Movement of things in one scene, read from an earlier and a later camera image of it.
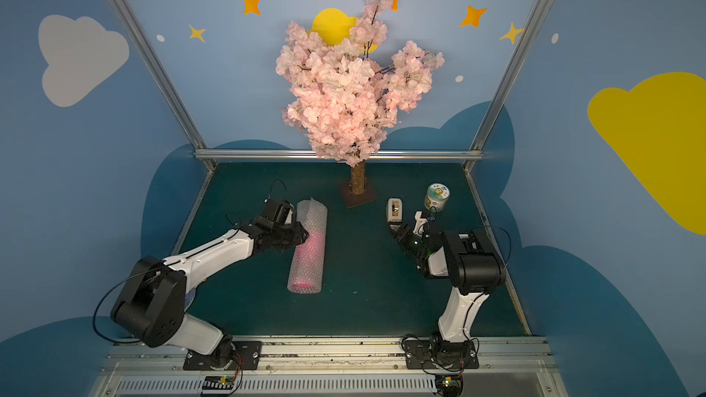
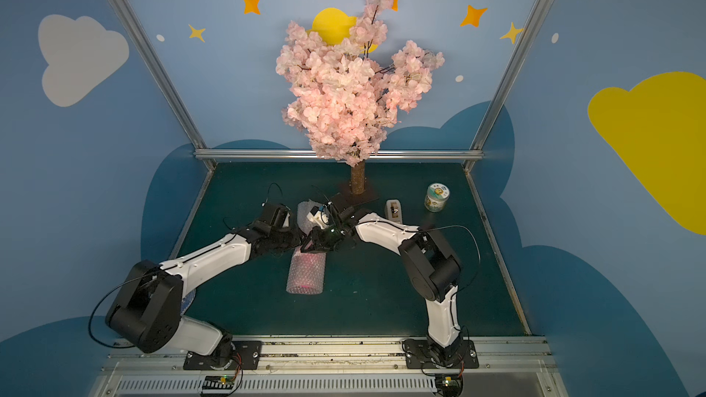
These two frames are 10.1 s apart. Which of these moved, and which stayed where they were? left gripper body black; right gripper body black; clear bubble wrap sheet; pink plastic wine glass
Moved: right gripper body black
Stayed: pink plastic wine glass; left gripper body black; clear bubble wrap sheet
